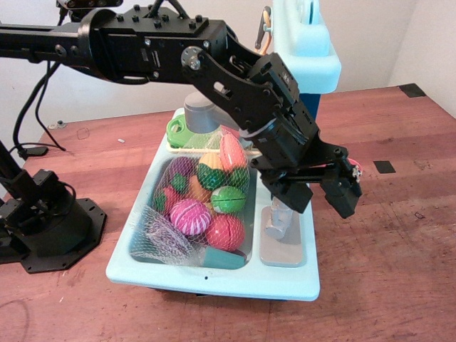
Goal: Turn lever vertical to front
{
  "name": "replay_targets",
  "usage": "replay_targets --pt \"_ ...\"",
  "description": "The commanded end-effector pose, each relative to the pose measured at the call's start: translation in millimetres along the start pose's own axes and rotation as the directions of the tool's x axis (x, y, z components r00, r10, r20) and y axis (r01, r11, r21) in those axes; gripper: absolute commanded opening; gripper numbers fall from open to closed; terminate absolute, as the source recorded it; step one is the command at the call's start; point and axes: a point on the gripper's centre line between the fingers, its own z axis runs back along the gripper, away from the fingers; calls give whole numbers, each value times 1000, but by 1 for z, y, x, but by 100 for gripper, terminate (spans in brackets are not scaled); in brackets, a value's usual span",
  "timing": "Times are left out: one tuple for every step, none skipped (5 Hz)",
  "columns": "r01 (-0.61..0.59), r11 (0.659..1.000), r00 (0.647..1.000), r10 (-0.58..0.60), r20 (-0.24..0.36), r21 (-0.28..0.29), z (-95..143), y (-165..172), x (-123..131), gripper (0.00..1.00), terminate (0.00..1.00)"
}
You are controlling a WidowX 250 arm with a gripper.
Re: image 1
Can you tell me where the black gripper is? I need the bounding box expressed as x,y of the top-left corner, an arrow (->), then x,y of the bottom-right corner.
237,100 -> 363,219

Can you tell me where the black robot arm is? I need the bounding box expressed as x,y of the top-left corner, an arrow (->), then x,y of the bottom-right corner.
1,1 -> 362,217

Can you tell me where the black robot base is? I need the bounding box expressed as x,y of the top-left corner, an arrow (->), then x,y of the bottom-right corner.
1,147 -> 107,274

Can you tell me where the pink red toy item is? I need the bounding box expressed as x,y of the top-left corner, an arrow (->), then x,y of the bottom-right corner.
348,158 -> 363,178

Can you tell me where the black tape square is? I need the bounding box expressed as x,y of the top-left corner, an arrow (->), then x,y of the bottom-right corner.
373,160 -> 395,174

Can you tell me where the light blue toy sink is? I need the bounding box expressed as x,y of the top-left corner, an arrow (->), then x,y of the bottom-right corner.
105,0 -> 342,302

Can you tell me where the mesh bag of toy food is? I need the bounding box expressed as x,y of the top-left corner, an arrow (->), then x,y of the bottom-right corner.
129,128 -> 250,269

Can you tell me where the black tape corner piece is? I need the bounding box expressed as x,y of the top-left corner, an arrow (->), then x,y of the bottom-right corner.
398,83 -> 426,98

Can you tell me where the grey toy pot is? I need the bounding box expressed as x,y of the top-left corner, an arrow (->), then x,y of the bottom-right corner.
184,92 -> 236,134

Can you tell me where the orange grey hanging utensil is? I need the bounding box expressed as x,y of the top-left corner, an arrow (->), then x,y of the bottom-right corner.
254,6 -> 272,56

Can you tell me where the black cable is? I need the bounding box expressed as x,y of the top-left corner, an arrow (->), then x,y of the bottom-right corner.
12,61 -> 67,160

